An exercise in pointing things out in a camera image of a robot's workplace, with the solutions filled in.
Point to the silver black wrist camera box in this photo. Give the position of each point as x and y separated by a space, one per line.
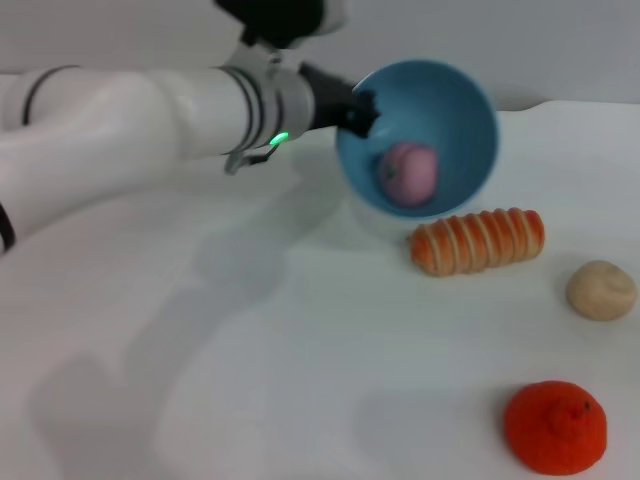
285 20

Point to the beige round bun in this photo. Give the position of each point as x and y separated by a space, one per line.
602 291

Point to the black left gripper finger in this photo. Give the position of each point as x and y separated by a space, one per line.
365 112

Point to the orange tangerine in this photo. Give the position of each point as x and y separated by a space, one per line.
555 425

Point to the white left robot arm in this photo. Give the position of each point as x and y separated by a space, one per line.
125 120

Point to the orange striped bread roll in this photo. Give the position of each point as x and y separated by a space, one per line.
480 242

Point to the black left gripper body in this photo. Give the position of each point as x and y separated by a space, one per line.
327 97

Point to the blue bowl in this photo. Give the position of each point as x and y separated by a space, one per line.
450 110

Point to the pink peach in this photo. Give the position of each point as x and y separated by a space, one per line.
410 172

